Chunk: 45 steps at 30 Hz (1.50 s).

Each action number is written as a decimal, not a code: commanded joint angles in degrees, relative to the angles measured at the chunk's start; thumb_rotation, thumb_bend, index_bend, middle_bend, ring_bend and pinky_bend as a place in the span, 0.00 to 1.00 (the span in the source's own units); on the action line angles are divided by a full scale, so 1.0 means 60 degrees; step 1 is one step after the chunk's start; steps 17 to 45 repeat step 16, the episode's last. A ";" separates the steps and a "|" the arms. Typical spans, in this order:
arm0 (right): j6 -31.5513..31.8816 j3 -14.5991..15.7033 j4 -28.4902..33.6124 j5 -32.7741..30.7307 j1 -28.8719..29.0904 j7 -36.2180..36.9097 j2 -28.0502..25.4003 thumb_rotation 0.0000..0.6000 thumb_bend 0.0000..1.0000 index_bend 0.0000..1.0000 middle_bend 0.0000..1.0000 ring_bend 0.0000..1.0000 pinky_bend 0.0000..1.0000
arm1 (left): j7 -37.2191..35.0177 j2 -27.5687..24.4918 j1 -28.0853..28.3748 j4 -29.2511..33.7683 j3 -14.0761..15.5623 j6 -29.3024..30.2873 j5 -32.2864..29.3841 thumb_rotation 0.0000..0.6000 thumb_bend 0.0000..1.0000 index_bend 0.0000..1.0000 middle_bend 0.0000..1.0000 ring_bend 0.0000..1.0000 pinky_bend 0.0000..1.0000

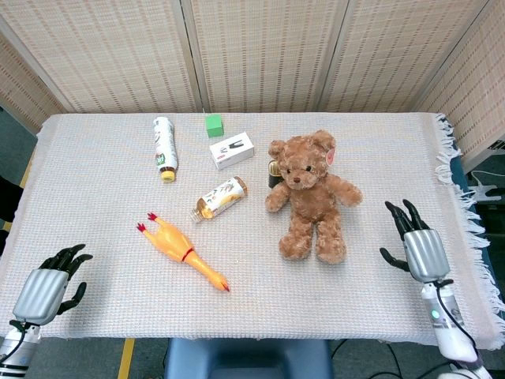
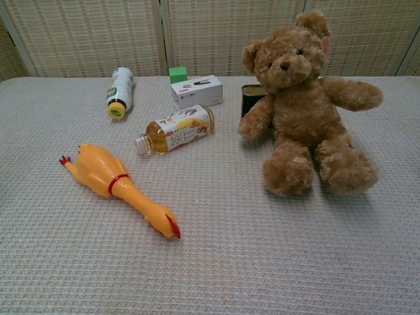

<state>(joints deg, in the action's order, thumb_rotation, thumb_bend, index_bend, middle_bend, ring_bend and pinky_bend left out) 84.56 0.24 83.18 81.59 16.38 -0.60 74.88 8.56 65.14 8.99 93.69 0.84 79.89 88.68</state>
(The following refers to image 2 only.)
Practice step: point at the dark green tin can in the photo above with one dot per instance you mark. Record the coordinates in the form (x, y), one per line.
(251, 101)

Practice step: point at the green cube block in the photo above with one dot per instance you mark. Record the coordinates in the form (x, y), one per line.
(178, 75)

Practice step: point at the tea bottle with amber liquid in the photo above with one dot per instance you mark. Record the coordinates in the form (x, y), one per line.
(177, 131)

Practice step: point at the woven folding screen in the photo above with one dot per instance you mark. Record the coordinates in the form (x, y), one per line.
(210, 37)

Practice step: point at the white bottle with yellow cap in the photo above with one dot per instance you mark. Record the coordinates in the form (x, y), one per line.
(119, 92)

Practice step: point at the white rectangular product box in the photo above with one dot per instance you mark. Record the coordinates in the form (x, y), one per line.
(197, 92)

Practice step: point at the woven beige tablecloth with fringe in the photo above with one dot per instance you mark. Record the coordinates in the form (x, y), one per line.
(210, 213)

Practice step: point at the yellow rubber chicken toy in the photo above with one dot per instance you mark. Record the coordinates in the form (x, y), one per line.
(115, 185)

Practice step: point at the brown teddy bear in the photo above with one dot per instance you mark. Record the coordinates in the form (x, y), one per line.
(305, 108)

